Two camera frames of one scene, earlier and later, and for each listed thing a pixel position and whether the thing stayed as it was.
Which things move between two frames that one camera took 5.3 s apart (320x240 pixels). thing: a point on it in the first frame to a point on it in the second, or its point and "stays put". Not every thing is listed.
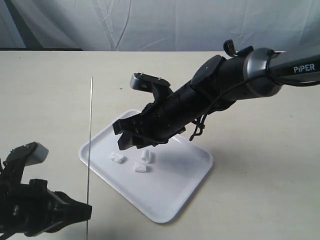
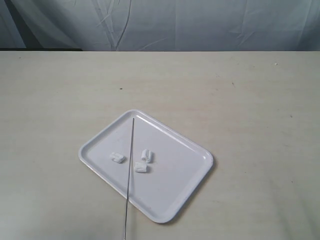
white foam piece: [148, 156] stays put
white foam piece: [140, 167] stays put
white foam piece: [117, 157] stays put
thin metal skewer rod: [90, 147] to [129, 181]
